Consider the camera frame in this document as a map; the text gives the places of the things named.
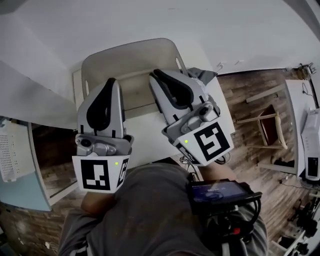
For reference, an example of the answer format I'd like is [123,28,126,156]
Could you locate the white perforated basket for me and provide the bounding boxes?
[0,118,36,183]

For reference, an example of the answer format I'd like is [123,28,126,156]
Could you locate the person's right forearm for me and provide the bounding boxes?
[200,159,238,183]

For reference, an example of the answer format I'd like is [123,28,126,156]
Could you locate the thin black cable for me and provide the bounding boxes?
[300,80,313,98]

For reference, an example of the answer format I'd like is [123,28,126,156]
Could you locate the dark grey garment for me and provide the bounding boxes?
[186,66,219,87]

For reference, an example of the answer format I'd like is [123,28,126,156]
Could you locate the grey plastic laundry basket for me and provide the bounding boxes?
[80,37,188,120]

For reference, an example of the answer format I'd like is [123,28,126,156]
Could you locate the light blue table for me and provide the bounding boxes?
[0,119,53,214]

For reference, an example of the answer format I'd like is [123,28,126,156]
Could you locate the black chest mount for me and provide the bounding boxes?
[199,197,264,256]

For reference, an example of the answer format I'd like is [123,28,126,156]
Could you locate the white appliance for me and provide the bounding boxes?
[300,108,320,183]

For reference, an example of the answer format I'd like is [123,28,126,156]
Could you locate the person's grey shirt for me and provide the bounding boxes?
[57,162,270,256]

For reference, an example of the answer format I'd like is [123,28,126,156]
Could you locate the black chest-mounted phone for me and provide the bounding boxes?
[188,179,263,214]

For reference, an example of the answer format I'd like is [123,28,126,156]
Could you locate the person's left forearm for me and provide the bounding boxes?
[80,190,118,218]

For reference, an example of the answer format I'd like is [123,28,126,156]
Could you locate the black cable bundle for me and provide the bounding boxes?
[178,154,201,181]

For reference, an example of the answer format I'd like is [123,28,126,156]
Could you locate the white power strip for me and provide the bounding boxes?
[296,63,318,76]

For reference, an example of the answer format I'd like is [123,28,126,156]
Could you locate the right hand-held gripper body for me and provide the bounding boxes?
[161,100,235,168]

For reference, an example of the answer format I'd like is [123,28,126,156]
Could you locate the white shelf board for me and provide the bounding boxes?
[48,179,80,206]

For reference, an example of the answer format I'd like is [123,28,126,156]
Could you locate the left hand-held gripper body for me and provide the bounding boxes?
[71,133,135,194]

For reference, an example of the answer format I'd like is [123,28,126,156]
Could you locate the white side table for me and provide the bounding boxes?
[284,78,320,179]

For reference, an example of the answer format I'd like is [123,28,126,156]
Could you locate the wooden chair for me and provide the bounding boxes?
[235,103,289,151]

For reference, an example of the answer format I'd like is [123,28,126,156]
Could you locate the black tripod equipment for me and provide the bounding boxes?
[286,199,320,256]

